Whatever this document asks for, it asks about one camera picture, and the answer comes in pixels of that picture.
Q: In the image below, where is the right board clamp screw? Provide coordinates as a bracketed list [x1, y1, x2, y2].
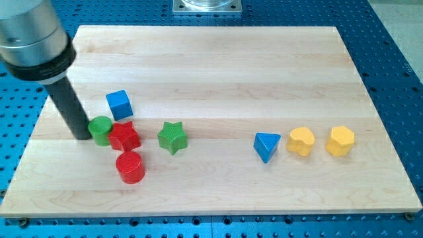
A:
[403, 212, 415, 221]

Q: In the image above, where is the green cylinder block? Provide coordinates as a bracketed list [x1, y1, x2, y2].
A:
[88, 116, 113, 146]

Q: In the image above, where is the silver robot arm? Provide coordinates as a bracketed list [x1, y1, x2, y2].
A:
[1, 0, 76, 85]

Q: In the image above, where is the yellow heart block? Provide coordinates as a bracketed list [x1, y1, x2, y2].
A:
[286, 127, 315, 157]

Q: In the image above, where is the yellow hexagon block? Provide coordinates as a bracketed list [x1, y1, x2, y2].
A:
[325, 126, 355, 157]

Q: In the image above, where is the wooden board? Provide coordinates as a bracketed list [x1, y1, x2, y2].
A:
[1, 26, 422, 218]

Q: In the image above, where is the board clamp screw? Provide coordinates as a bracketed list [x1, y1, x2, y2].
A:
[403, 212, 415, 221]
[17, 218, 30, 229]

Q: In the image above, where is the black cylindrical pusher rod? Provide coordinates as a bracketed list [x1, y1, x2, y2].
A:
[44, 77, 92, 140]

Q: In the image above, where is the red cylinder block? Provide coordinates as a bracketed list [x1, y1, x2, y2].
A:
[115, 151, 145, 184]

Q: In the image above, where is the green star block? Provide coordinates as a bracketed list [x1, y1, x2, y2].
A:
[157, 122, 188, 155]

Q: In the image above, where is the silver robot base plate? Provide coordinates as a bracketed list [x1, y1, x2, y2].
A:
[173, 0, 242, 14]

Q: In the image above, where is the blue cube block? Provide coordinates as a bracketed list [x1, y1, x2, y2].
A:
[106, 90, 133, 121]

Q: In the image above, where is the red star block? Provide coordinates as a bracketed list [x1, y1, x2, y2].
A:
[108, 121, 141, 152]

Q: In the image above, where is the blue triangle block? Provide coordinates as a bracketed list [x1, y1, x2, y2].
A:
[253, 133, 281, 163]

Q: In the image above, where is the left board clamp screw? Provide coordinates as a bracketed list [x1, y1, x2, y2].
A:
[17, 218, 30, 229]

